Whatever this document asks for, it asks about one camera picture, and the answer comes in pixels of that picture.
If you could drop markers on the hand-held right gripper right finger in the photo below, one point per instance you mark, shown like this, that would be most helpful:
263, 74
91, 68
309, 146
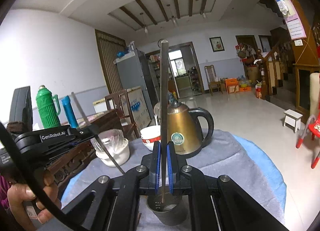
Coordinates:
171, 168

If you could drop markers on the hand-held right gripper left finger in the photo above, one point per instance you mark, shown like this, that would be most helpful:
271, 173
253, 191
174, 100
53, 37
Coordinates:
157, 168

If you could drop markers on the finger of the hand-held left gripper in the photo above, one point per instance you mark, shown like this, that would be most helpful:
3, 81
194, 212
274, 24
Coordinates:
86, 132

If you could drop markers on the metal chopstick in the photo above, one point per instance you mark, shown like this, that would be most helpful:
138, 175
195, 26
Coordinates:
110, 154
164, 111

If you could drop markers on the metal utensil holder cup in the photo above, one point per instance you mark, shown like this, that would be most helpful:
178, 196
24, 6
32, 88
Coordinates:
170, 216

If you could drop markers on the person's left hand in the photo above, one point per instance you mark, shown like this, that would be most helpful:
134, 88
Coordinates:
18, 196

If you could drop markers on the white bowl red print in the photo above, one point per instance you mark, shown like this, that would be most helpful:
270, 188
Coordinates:
150, 133
150, 146

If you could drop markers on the blue bottle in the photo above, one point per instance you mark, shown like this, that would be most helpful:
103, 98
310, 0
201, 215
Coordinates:
70, 113

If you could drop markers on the green thermos flask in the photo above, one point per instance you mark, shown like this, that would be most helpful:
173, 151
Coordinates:
47, 111

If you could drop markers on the carved wooden cabinet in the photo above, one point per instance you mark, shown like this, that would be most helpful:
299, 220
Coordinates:
75, 156

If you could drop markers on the white container with plastic bag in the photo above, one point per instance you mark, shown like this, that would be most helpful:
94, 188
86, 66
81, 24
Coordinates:
117, 151

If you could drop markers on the dark wooden chair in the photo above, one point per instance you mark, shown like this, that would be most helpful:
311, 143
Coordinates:
125, 121

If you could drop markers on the black monitor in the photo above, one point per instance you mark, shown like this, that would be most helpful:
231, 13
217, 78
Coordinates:
21, 106

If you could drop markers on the white small fan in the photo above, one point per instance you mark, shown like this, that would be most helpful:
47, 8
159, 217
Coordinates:
157, 114

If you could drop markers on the grey cloth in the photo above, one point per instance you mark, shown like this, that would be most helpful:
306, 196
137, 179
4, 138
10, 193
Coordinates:
225, 156

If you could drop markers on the white chest freezer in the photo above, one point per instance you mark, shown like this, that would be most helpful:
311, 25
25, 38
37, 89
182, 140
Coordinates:
140, 106

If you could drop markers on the grey refrigerator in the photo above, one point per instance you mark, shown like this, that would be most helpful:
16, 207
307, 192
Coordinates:
132, 75

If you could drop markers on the shelf with bottles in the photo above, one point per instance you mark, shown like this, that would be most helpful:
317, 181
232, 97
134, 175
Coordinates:
155, 70

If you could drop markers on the blue table cover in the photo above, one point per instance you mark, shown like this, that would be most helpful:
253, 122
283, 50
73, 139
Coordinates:
265, 166

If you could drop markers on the light wooden chair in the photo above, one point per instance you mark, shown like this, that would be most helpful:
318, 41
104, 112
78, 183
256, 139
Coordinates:
212, 80

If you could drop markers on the orange cardboard box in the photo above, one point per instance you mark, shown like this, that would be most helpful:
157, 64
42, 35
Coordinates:
232, 85

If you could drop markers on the pendant ceiling lamp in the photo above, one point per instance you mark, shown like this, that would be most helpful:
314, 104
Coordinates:
145, 29
204, 15
174, 19

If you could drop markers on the white small stool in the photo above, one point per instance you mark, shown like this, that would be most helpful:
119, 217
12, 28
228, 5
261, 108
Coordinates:
293, 117

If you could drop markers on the wooden stair railing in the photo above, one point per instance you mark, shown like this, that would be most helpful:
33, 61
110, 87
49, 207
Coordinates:
273, 68

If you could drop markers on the red plastic chair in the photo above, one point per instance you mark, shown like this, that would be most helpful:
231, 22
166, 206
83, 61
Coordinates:
315, 131

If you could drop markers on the round wall clock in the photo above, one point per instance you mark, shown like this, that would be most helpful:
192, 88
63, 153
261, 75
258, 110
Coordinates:
159, 42

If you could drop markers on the framed wall picture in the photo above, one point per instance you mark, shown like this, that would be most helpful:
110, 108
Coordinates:
215, 44

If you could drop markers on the white light switch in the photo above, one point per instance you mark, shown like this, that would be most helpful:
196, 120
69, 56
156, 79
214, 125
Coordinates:
298, 42

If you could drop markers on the pink wall calendar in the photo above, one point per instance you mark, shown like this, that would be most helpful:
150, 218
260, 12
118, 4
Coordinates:
296, 23

